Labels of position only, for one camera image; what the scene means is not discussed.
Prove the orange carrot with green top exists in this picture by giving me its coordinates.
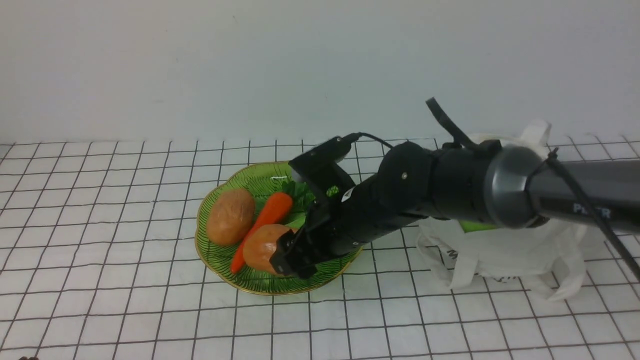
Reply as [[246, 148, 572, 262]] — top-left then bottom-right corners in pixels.
[[230, 191, 294, 275]]

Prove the white grid tablecloth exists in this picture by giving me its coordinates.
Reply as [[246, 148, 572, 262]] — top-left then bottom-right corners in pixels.
[[0, 137, 639, 360]]

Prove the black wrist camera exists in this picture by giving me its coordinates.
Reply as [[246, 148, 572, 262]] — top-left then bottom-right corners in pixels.
[[288, 134, 357, 203]]

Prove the black cable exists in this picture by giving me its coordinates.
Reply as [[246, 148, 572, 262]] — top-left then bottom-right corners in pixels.
[[345, 97, 640, 281]]

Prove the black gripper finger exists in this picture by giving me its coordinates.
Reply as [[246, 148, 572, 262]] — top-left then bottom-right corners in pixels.
[[270, 231, 303, 277]]

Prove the brown potato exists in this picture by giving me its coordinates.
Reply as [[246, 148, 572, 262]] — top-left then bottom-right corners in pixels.
[[242, 224, 298, 276], [205, 187, 255, 247]]

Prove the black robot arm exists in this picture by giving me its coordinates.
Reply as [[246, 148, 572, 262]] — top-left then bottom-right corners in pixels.
[[270, 134, 639, 280]]

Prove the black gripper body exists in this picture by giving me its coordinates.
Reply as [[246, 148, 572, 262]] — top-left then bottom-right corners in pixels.
[[292, 186, 431, 271]]

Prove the white plastic bag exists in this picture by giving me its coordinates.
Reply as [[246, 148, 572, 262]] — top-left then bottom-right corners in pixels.
[[415, 119, 604, 302]]

